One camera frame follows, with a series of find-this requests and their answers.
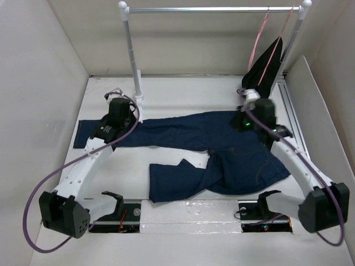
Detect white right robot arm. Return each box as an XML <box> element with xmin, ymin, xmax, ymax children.
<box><xmin>232</xmin><ymin>99</ymin><xmax>350</xmax><ymax>233</ymax></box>

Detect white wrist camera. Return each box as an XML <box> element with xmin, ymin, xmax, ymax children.
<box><xmin>104</xmin><ymin>88</ymin><xmax>123</xmax><ymax>103</ymax></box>
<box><xmin>241</xmin><ymin>88</ymin><xmax>260</xmax><ymax>109</ymax></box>

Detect white clothes rack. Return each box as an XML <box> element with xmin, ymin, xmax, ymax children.
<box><xmin>118</xmin><ymin>1</ymin><xmax>312</xmax><ymax>122</ymax></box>

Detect empty pink hanger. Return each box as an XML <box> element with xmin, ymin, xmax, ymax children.
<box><xmin>247</xmin><ymin>7</ymin><xmax>270</xmax><ymax>71</ymax></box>

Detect dark blue denim trousers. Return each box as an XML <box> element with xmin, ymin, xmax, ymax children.
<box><xmin>72</xmin><ymin>110</ymin><xmax>291</xmax><ymax>204</ymax></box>

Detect white board right side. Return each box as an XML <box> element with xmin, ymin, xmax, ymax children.
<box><xmin>286</xmin><ymin>55</ymin><xmax>354</xmax><ymax>192</ymax></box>

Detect aluminium rail right side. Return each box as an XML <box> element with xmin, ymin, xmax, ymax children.
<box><xmin>277</xmin><ymin>74</ymin><xmax>310</xmax><ymax>158</ymax></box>

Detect pink hanger with black garment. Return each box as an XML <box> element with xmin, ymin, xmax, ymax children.
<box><xmin>257</xmin><ymin>5</ymin><xmax>295</xmax><ymax>86</ymax></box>

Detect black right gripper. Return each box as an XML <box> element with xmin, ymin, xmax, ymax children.
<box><xmin>228</xmin><ymin>104</ymin><xmax>262</xmax><ymax>133</ymax></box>

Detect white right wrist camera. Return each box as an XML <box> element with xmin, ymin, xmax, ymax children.
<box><xmin>241</xmin><ymin>88</ymin><xmax>260</xmax><ymax>109</ymax></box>

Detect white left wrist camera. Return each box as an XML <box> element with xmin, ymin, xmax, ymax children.
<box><xmin>104</xmin><ymin>88</ymin><xmax>123</xmax><ymax>103</ymax></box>

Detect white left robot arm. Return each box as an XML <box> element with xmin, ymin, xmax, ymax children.
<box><xmin>39</xmin><ymin>96</ymin><xmax>139</xmax><ymax>239</ymax></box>

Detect black hanging garment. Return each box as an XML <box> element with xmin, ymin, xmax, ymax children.
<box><xmin>241</xmin><ymin>38</ymin><xmax>283</xmax><ymax>99</ymax></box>

